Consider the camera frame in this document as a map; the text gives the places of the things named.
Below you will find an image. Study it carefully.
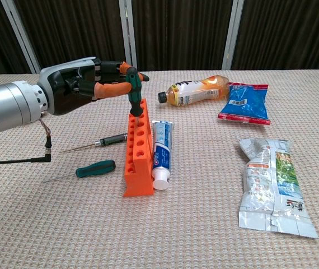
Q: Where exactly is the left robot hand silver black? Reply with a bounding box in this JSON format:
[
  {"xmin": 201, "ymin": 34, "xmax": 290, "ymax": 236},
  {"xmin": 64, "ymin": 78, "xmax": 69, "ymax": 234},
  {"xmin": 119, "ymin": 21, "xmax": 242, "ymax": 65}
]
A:
[{"xmin": 37, "ymin": 57, "xmax": 151, "ymax": 117}]

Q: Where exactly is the white blue toothpaste tube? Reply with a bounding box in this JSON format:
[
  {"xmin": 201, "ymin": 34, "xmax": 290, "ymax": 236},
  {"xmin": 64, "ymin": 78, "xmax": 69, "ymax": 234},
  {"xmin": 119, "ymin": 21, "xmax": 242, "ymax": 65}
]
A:
[{"xmin": 150, "ymin": 120, "xmax": 175, "ymax": 191}]

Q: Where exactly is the white green snack bag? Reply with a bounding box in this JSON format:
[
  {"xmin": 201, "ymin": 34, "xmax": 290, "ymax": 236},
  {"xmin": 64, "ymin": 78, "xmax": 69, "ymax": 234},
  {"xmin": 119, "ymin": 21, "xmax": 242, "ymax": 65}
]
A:
[{"xmin": 237, "ymin": 137, "xmax": 319, "ymax": 239}]

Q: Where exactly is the beige woven tablecloth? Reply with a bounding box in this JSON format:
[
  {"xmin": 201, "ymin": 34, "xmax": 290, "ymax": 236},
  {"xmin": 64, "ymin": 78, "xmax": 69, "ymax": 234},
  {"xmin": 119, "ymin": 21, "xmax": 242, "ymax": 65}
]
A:
[{"xmin": 0, "ymin": 69, "xmax": 319, "ymax": 269}]

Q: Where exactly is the black-handled precision screwdriver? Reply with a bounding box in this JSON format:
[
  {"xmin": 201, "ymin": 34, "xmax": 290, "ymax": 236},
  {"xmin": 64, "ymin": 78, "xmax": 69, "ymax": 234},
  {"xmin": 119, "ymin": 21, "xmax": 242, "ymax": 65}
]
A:
[{"xmin": 60, "ymin": 133, "xmax": 129, "ymax": 154}]

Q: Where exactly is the white partition frame post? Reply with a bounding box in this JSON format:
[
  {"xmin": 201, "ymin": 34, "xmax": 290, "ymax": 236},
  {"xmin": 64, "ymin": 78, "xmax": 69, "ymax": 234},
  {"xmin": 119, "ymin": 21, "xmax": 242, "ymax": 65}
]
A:
[
  {"xmin": 0, "ymin": 0, "xmax": 41, "ymax": 75},
  {"xmin": 221, "ymin": 0, "xmax": 243, "ymax": 71},
  {"xmin": 119, "ymin": 0, "xmax": 138, "ymax": 74}
]

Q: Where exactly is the green-handled screwdriver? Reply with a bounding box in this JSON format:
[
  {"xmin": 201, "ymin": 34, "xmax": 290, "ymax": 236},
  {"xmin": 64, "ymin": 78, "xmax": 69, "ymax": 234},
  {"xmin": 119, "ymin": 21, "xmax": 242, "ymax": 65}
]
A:
[
  {"xmin": 121, "ymin": 66, "xmax": 144, "ymax": 124},
  {"xmin": 43, "ymin": 160, "xmax": 117, "ymax": 183}
]

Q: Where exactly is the blue snack bag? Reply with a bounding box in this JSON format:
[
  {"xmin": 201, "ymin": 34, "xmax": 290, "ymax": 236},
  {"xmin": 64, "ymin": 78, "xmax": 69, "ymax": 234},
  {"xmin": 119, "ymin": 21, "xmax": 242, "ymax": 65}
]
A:
[{"xmin": 217, "ymin": 82, "xmax": 271, "ymax": 126}]

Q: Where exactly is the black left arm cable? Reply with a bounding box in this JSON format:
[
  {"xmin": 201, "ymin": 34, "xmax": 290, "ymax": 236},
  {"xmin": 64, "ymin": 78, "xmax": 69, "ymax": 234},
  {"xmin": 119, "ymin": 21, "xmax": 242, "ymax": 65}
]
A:
[{"xmin": 0, "ymin": 110, "xmax": 53, "ymax": 165}]

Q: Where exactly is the orange drink plastic bottle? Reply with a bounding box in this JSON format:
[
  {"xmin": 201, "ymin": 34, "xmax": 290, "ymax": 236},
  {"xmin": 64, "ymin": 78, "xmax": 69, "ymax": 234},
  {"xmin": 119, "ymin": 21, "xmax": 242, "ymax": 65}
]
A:
[{"xmin": 157, "ymin": 75, "xmax": 230, "ymax": 107}]

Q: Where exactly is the orange drill bit holder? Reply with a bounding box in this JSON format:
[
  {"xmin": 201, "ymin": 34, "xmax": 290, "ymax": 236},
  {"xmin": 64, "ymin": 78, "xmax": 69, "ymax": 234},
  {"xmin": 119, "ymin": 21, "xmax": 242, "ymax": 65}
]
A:
[{"xmin": 122, "ymin": 98, "xmax": 155, "ymax": 198}]

